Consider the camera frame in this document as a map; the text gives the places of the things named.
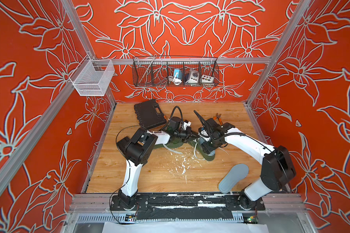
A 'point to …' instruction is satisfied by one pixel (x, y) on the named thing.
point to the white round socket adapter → (194, 75)
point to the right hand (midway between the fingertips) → (205, 147)
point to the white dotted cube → (207, 79)
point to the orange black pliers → (218, 116)
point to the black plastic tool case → (149, 113)
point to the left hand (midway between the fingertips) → (200, 136)
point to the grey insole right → (236, 172)
